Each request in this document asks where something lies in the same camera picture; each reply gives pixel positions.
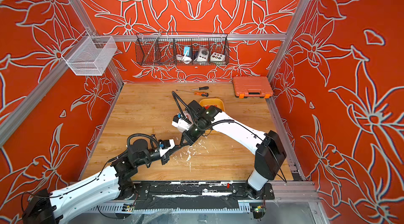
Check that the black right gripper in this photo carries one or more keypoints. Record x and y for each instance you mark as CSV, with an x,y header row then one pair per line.
x,y
189,141

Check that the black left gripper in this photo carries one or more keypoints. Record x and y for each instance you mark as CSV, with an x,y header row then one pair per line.
x,y
164,160

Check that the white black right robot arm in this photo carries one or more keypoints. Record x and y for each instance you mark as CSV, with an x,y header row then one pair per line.
x,y
194,120

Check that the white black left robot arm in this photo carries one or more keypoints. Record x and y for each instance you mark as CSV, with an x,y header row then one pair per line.
x,y
114,181

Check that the yellow plastic tray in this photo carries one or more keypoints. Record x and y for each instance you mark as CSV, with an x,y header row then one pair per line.
x,y
216,102

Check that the small black screwdriver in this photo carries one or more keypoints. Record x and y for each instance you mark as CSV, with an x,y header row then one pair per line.
x,y
200,88

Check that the orange plastic tool case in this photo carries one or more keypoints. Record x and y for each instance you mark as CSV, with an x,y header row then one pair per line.
x,y
252,86

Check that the blue grey power strip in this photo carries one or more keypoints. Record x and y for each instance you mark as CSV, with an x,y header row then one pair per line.
x,y
186,51

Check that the white round socket adapter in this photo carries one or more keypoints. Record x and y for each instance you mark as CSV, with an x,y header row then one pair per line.
x,y
202,55

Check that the white button box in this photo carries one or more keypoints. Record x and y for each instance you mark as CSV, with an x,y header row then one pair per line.
x,y
217,58

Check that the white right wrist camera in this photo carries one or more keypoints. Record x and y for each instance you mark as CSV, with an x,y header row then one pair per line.
x,y
180,124

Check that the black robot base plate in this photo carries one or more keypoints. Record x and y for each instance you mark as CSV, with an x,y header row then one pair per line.
x,y
193,195

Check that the orange handled long screwdriver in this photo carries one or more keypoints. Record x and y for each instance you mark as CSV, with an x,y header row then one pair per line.
x,y
198,93

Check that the black wire wall basket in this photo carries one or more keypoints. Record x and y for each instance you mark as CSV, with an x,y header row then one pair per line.
x,y
166,49

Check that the clear plastic wall bin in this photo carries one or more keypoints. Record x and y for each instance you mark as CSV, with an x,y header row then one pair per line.
x,y
90,55

